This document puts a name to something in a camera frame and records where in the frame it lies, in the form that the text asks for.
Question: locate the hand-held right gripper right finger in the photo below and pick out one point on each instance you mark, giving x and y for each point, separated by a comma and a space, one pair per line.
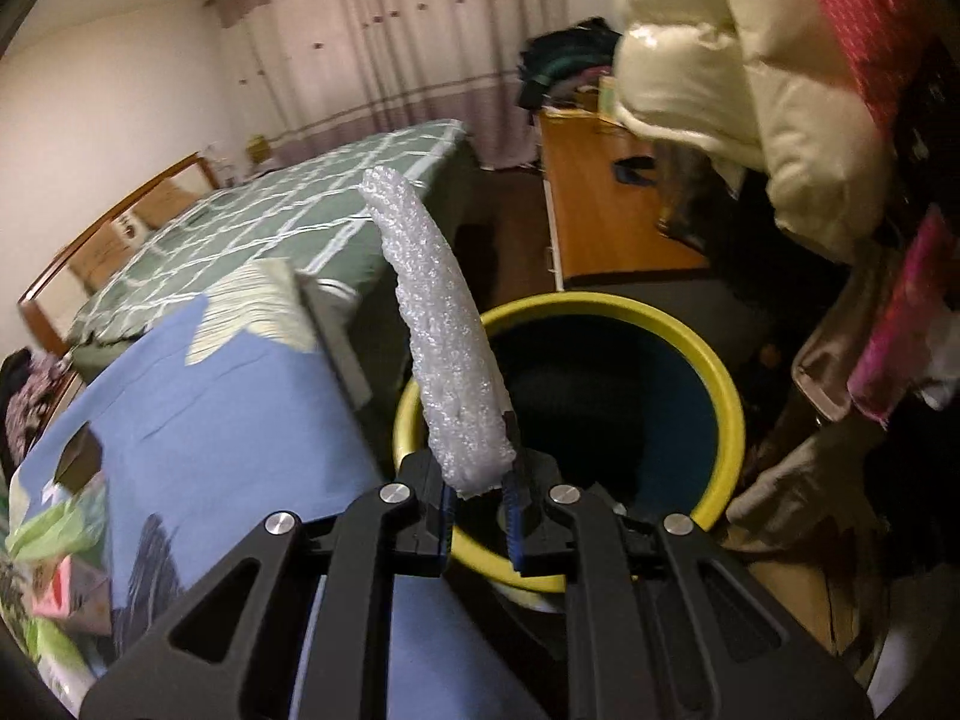
514, 529

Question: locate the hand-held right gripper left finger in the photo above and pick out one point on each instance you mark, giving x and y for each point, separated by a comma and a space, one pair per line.
447, 529

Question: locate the yellow round bin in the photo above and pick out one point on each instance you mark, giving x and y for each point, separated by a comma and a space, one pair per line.
637, 427

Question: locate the white bubble wrap strip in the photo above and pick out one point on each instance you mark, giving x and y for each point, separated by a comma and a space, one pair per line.
442, 315

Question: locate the green and white bottle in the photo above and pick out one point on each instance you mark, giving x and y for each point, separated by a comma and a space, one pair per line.
52, 521

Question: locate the blue tablecloth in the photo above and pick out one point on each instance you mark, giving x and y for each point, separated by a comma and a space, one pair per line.
225, 420

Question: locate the beige cloth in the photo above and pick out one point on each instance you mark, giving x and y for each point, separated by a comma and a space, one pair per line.
795, 480

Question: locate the pale checked tablecloth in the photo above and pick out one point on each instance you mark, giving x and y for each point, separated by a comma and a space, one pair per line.
247, 307

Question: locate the wooden desk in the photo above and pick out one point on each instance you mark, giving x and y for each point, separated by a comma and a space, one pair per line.
600, 225

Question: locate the beige handbag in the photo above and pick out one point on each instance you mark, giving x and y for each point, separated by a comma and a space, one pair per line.
825, 367

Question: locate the green plaid bedspread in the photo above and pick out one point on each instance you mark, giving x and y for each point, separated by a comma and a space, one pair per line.
247, 225

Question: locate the pink drink carton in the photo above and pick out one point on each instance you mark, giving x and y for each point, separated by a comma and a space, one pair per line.
71, 586

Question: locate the small dark object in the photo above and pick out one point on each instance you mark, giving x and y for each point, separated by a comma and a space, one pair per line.
634, 167

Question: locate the small yellow box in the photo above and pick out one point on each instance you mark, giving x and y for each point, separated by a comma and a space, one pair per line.
259, 148

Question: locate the floral cloth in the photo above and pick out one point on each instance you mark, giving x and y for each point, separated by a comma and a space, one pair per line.
34, 390

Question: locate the pale green box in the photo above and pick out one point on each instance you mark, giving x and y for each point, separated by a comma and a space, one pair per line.
606, 97

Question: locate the pink patterned cloth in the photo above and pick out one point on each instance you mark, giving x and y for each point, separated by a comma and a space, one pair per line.
900, 315

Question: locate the wooden headboard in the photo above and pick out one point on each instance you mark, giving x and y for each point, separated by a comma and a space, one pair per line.
45, 291

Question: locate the pile of dark clothes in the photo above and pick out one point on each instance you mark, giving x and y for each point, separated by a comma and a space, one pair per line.
562, 60

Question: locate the striped pale curtain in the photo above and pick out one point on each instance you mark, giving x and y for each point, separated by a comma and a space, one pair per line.
390, 37

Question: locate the cream puffer jacket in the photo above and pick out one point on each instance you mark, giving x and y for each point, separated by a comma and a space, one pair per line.
787, 90

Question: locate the grey table frame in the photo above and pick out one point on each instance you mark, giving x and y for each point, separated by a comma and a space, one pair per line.
334, 330

